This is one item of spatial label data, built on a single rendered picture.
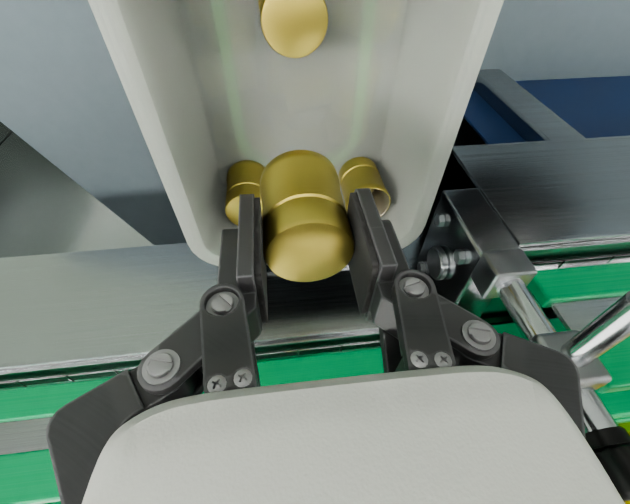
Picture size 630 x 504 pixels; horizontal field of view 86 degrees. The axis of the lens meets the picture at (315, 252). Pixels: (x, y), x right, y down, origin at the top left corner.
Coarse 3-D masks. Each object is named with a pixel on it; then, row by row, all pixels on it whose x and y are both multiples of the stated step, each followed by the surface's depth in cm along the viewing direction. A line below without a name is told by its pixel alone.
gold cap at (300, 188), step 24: (264, 168) 14; (288, 168) 13; (312, 168) 13; (264, 192) 14; (288, 192) 12; (312, 192) 12; (336, 192) 13; (264, 216) 13; (288, 216) 12; (312, 216) 11; (336, 216) 12; (264, 240) 12; (288, 240) 12; (312, 240) 12; (336, 240) 12; (288, 264) 13; (312, 264) 13; (336, 264) 13
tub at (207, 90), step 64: (128, 0) 14; (192, 0) 19; (256, 0) 19; (384, 0) 20; (448, 0) 17; (128, 64) 15; (192, 64) 21; (256, 64) 22; (320, 64) 22; (384, 64) 23; (448, 64) 18; (192, 128) 22; (256, 128) 25; (320, 128) 26; (384, 128) 26; (448, 128) 19; (192, 192) 21
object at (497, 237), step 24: (456, 192) 26; (480, 192) 26; (456, 216) 24; (480, 216) 24; (432, 240) 28; (456, 240) 24; (480, 240) 22; (504, 240) 22; (432, 264) 27; (456, 264) 25; (456, 288) 25; (480, 312) 27
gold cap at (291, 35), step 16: (272, 0) 16; (288, 0) 16; (304, 0) 16; (320, 0) 16; (272, 16) 16; (288, 16) 16; (304, 16) 17; (320, 16) 17; (272, 32) 17; (288, 32) 17; (304, 32) 17; (320, 32) 17; (272, 48) 18; (288, 48) 18; (304, 48) 18
